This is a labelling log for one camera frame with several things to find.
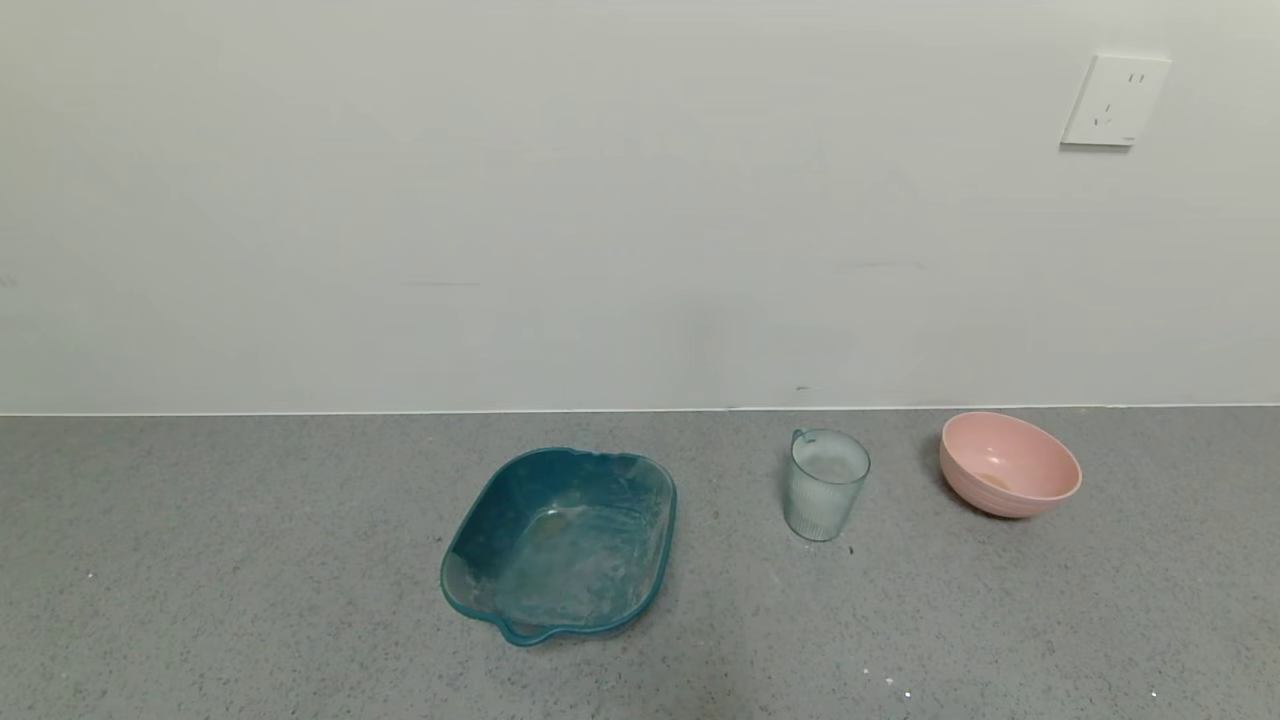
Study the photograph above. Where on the white wall socket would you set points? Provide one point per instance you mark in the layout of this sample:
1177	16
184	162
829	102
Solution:
1115	100

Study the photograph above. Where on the pink bowl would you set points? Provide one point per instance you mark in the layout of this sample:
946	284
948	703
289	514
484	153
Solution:
1010	470

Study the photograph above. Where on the teal plastic tray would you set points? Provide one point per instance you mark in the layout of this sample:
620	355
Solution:
560	560

